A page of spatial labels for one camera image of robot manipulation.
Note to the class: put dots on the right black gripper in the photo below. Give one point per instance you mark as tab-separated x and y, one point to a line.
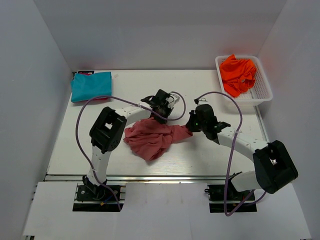
190	125

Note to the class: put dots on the aluminium table rail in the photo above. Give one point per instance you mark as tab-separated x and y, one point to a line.
137	178

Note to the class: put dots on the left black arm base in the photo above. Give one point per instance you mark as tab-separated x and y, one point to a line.
86	201

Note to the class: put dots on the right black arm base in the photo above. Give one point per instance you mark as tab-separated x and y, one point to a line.
215	193

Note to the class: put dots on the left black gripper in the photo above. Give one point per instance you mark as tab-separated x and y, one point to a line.
169	110

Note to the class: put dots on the white plastic basket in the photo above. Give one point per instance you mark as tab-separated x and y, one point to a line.
261	91

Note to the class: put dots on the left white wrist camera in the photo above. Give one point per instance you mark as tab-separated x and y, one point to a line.
174	98

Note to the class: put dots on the orange t-shirt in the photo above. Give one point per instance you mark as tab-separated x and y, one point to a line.
237	75

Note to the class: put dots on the dusty red t-shirt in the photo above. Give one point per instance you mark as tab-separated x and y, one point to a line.
149	139

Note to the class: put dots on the folded magenta t-shirt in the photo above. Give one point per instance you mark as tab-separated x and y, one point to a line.
86	72

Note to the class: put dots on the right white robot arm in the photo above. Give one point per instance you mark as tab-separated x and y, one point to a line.
273	166

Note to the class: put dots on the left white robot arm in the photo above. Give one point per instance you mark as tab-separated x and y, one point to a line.
106	132

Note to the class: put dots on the folded teal t-shirt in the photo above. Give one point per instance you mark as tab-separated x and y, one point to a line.
85	87

